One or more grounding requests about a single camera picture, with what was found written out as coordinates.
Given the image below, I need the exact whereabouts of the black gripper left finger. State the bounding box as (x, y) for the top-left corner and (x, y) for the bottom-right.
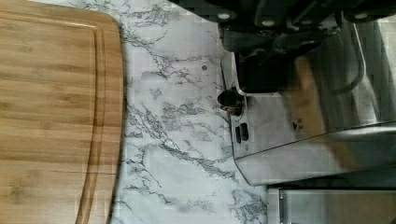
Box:
(169, 0), (328, 59)

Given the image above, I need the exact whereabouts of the silver two-slot toaster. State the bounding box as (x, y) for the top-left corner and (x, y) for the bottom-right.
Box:
(221, 18), (395, 186)

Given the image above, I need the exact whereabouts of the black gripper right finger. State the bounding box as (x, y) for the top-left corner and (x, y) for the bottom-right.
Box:
(344, 0), (396, 23)

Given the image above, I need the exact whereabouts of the bamboo cutting board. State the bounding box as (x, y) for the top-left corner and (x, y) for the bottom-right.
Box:
(0, 0), (123, 224)

